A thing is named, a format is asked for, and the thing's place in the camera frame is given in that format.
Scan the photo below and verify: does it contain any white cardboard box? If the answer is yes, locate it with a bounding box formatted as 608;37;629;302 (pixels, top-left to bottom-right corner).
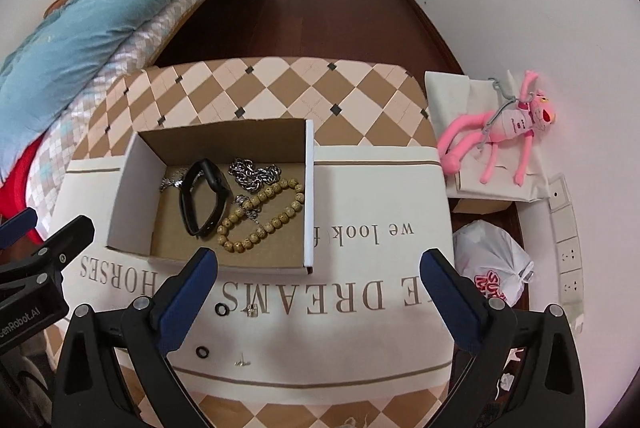
105;118;314;274

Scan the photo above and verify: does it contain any white folded bag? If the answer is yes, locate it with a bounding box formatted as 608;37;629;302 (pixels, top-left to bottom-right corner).
424;71;556;203

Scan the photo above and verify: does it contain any small silver stud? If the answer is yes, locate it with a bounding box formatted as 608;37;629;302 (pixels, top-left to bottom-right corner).
234;352;250;367

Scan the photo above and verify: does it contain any light blue quilt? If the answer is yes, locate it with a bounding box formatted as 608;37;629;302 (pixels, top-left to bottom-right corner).
1;0;173;177

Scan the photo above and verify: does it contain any white wall socket strip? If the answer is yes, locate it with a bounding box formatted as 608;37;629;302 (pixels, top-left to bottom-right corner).
548;174;585;335

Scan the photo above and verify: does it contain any silver chain necklace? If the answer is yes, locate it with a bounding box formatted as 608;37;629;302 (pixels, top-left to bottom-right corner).
228;157;283;225

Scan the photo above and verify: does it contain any black smart band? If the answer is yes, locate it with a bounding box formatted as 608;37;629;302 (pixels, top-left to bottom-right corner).
179;159;230;239

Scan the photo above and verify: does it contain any wooden bead bracelet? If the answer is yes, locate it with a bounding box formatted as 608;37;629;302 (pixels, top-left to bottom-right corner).
216;177;306;254

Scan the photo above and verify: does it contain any red blanket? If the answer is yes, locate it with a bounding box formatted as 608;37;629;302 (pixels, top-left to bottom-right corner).
0;136;43;245

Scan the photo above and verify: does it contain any white plastic bag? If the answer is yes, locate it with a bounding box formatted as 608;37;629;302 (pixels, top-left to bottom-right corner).
452;220;534;306

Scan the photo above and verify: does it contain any thin silver necklace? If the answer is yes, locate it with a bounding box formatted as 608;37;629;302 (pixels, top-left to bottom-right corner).
158;169;190;194

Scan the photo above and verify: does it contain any pink panther plush toy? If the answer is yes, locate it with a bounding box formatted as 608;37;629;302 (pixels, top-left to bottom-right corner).
437;71;556;187

